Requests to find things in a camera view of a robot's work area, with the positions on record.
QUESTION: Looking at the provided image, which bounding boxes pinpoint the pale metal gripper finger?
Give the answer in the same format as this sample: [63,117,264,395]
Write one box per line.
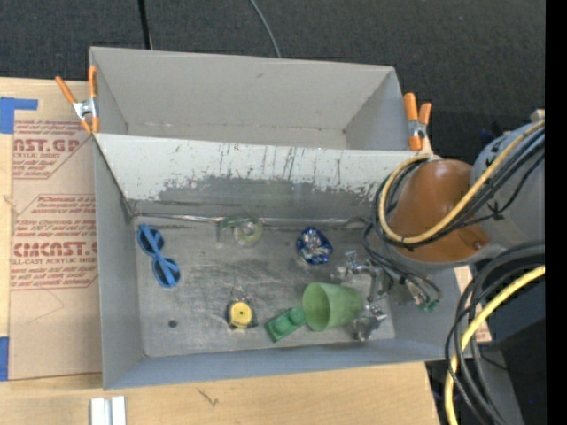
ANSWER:
[352,302,390,343]
[330,250,384,285]

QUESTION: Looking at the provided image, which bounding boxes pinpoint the green plastic cup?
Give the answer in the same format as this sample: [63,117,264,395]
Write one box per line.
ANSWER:
[301,282,365,333]

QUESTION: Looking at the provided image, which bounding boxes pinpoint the blue crumpled foil packet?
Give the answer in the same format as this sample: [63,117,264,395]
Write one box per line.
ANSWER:
[295,226,335,267]

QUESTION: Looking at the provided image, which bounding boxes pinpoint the green toy building block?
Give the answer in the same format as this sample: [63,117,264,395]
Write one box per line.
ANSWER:
[263,306,307,344]

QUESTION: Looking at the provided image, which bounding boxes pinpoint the clear green tape roll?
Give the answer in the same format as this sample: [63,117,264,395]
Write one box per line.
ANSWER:
[218,214,265,248]

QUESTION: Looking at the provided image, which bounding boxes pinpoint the grey metal bin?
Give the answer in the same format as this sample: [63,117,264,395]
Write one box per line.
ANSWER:
[88,45,462,391]

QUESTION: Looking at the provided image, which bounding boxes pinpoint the blue sunglasses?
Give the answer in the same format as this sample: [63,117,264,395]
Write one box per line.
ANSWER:
[136,223,183,289]

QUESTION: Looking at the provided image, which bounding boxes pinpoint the brown cardboard board red print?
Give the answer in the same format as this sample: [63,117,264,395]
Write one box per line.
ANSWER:
[0,76,104,381]

